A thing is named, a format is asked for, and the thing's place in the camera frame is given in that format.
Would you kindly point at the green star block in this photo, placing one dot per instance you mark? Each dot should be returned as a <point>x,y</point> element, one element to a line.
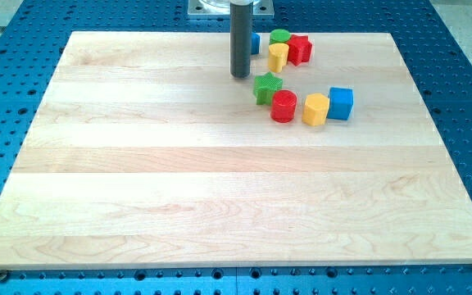
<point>265,86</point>

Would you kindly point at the light wooden board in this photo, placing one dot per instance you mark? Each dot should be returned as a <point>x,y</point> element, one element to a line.
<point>146,153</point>

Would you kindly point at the yellow heart block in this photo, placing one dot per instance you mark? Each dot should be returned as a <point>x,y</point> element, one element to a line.
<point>278,56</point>

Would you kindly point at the blue cube block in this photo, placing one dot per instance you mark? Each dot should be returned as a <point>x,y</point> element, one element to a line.
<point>341,103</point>

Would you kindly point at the blue perforated metal base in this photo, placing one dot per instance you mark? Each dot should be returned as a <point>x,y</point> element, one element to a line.
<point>34,35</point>

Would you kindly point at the blue block behind rod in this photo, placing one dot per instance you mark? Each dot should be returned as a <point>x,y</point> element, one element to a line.
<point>255,43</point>

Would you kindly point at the yellow hexagon block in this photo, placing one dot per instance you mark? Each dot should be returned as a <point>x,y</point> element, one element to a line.
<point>316,108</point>

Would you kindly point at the red cylinder block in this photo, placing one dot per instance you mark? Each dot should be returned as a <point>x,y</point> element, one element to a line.
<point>283,106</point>

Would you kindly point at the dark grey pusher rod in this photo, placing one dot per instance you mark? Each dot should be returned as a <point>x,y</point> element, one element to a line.
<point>240,37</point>

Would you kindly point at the clear acrylic robot base plate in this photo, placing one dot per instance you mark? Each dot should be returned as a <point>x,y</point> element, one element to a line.
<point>212,9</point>

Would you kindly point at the green cylinder block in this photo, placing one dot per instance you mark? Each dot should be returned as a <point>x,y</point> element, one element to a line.
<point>279,36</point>

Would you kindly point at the red star block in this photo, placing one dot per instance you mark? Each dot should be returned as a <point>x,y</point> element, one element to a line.
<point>300,48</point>

